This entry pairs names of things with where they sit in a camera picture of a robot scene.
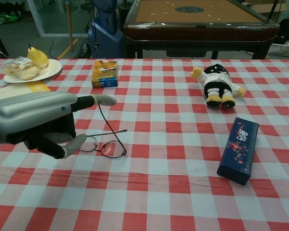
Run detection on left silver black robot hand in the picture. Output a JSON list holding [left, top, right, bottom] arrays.
[[0, 91, 118, 160]]

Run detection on thin black metal eyeglasses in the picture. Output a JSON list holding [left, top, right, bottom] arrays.
[[77, 102, 128, 159]]

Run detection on white yellow paperback book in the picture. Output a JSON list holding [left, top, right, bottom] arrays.
[[0, 80, 53, 101]]

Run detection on bread in clear plastic bag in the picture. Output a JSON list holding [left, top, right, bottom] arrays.
[[4, 56, 42, 81]]

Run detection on white round plate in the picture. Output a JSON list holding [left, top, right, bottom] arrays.
[[3, 59, 63, 84]]

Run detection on yellow pear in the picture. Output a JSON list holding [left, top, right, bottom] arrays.
[[26, 44, 50, 69]]

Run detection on yellow blue small carton box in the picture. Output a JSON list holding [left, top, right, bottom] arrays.
[[91, 60, 118, 89]]

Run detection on wooden pole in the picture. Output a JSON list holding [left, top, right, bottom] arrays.
[[66, 0, 74, 52]]

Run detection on blue machine stand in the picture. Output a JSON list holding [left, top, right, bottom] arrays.
[[87, 0, 123, 59]]

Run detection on red white checkered tablecloth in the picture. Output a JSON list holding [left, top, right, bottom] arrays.
[[0, 58, 289, 231]]

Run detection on dark wooden mahjong table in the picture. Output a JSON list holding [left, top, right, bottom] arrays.
[[122, 0, 281, 60]]

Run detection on black white plush toy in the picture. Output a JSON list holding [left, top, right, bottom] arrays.
[[190, 64, 246, 109]]

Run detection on dark blue patterned long box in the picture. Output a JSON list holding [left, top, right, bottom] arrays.
[[216, 117, 260, 186]]

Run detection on white plastic crate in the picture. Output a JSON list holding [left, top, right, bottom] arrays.
[[267, 41, 289, 58]]

